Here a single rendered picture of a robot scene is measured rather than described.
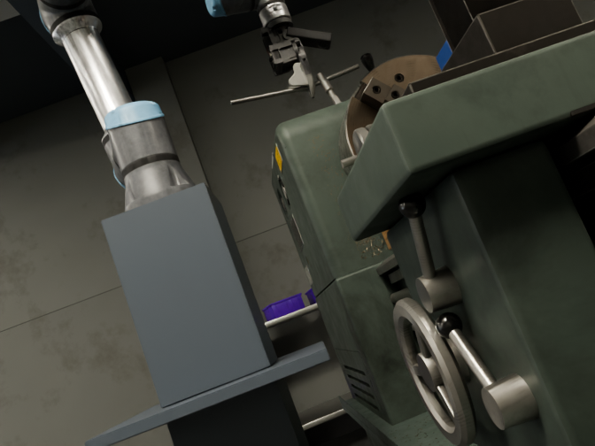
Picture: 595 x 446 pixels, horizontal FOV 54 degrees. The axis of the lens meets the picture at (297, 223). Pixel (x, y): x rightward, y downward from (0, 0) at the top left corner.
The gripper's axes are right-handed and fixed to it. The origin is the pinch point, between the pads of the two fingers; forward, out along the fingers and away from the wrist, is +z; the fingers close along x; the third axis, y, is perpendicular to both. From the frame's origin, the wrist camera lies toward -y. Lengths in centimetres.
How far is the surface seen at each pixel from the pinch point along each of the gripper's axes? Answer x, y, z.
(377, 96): 30.6, -4.4, 16.9
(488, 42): 85, 1, 34
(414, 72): 26.6, -15.0, 13.1
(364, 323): 12, 11, 57
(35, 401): -310, 204, 35
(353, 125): 26.6, 1.1, 19.6
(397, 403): 12, 11, 75
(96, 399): -307, 162, 49
